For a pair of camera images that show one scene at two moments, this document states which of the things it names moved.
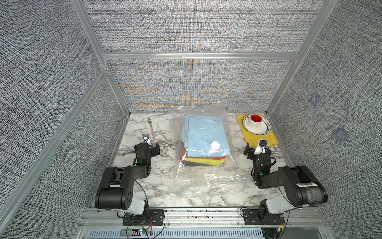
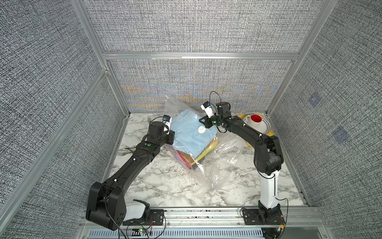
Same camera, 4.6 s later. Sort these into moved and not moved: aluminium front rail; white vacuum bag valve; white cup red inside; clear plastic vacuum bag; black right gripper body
Moved: white vacuum bag valve; black right gripper body; clear plastic vacuum bag
Not moved: aluminium front rail; white cup red inside
